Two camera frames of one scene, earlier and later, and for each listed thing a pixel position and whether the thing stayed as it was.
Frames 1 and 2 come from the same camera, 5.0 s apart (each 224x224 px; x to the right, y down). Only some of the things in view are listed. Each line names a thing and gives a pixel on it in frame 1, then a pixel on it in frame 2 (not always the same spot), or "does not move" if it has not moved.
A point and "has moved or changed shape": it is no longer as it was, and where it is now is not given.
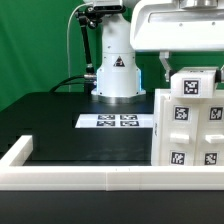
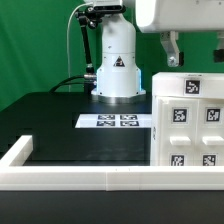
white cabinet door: x=180 y=132 does not move
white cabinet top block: x=193 y=82 has moved or changed shape
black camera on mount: x=105 y=9 does not move
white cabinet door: x=209 y=133 does not move
